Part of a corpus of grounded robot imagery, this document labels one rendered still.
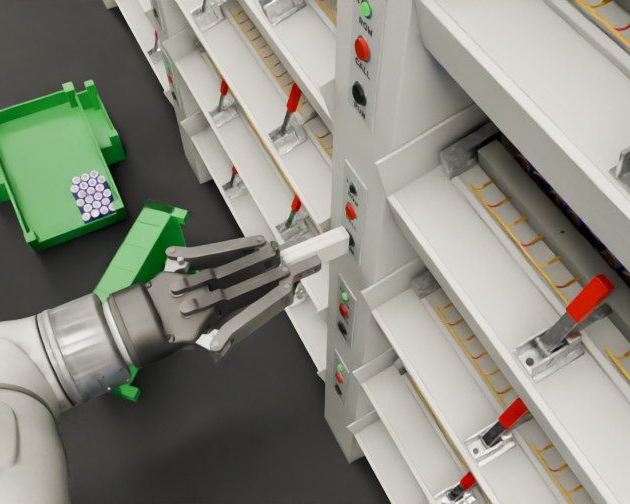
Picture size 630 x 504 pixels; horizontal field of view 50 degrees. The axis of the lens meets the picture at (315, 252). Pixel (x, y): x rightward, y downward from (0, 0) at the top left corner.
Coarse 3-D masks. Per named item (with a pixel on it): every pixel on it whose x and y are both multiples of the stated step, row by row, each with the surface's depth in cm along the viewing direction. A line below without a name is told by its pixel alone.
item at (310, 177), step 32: (192, 0) 102; (224, 32) 97; (256, 32) 96; (224, 64) 95; (256, 64) 93; (256, 96) 90; (288, 96) 89; (256, 128) 88; (320, 128) 85; (288, 160) 84; (320, 160) 83; (320, 192) 81; (320, 224) 74
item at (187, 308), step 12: (264, 276) 65; (276, 276) 65; (288, 276) 66; (228, 288) 64; (240, 288) 64; (252, 288) 64; (264, 288) 65; (192, 300) 63; (204, 300) 63; (216, 300) 63; (228, 300) 64; (240, 300) 65; (252, 300) 66; (180, 312) 63; (192, 312) 63; (228, 312) 66
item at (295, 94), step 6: (294, 84) 79; (294, 90) 79; (300, 90) 79; (294, 96) 80; (300, 96) 80; (288, 102) 81; (294, 102) 80; (288, 108) 81; (294, 108) 81; (288, 114) 82; (288, 120) 82; (282, 126) 84; (288, 126) 83; (282, 132) 84; (288, 132) 84
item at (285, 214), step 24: (168, 48) 121; (192, 48) 123; (192, 72) 122; (216, 72) 119; (216, 96) 118; (216, 120) 113; (240, 120) 114; (240, 144) 112; (264, 144) 109; (240, 168) 110; (264, 168) 108; (264, 192) 106; (288, 192) 104; (264, 216) 104; (288, 216) 103; (288, 240) 101; (312, 288) 97
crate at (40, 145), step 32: (64, 96) 148; (0, 128) 147; (32, 128) 148; (64, 128) 149; (0, 160) 144; (32, 160) 146; (64, 160) 148; (96, 160) 149; (32, 192) 145; (64, 192) 146; (32, 224) 143; (64, 224) 144; (96, 224) 142
